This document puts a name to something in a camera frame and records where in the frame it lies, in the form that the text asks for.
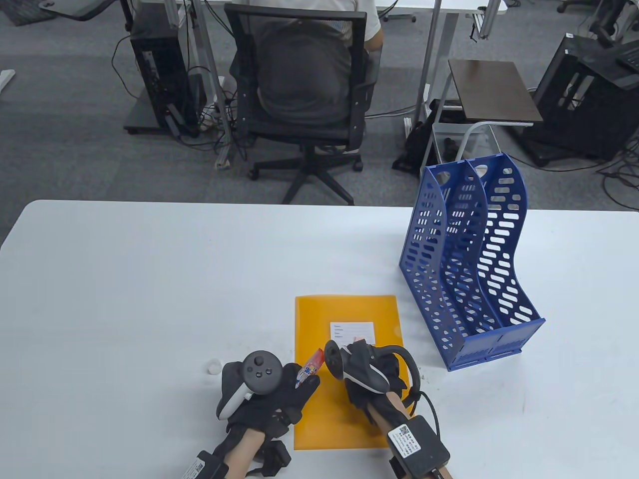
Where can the person's left hand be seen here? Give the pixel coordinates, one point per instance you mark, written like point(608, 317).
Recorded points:
point(279, 404)

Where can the person's right hand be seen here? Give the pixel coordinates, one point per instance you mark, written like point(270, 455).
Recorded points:
point(394, 374)

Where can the red glue stick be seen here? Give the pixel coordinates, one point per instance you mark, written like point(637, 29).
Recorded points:
point(310, 368)

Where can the white glue stick cap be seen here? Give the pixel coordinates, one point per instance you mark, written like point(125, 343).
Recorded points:
point(213, 366)

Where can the orange L-shaped folder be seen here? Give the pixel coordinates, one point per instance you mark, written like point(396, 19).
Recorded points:
point(319, 324)

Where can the person's right forearm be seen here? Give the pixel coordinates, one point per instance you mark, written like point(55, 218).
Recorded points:
point(387, 411)

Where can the person's left forearm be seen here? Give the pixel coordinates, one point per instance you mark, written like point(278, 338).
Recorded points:
point(242, 454)

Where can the black right hand controller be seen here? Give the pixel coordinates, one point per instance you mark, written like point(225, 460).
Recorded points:
point(364, 374)

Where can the white paper label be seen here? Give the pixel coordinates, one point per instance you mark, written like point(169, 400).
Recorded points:
point(349, 329)

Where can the blue plastic file rack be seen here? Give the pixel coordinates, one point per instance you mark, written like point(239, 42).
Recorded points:
point(479, 349)

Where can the black bag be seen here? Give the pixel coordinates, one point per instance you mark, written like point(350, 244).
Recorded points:
point(417, 144)

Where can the translucent white storage bin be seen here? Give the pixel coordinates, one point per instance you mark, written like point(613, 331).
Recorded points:
point(479, 144)

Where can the black mesh office chair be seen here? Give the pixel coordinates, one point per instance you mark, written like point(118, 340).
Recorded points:
point(309, 132)

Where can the brown side table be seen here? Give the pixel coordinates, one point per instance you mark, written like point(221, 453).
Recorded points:
point(494, 90)

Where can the white background desk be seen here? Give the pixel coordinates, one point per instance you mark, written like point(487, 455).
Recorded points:
point(434, 65)

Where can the black equipment cart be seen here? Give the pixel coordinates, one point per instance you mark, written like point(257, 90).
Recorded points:
point(589, 115)

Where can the black computer tower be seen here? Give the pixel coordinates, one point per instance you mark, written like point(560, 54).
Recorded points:
point(159, 75)

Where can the white desk foot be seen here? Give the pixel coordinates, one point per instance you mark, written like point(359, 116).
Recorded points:
point(5, 80)

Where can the dark keyboard tray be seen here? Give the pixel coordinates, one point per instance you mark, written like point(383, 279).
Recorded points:
point(75, 10)

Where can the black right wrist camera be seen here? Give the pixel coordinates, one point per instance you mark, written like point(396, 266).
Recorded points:
point(419, 444)

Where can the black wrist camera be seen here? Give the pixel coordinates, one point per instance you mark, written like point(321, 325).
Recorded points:
point(202, 466)
point(419, 444)

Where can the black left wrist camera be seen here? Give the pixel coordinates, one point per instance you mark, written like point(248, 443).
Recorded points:
point(202, 466)

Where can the grey metal desk frame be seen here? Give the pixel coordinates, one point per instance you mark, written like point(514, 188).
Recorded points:
point(223, 158)

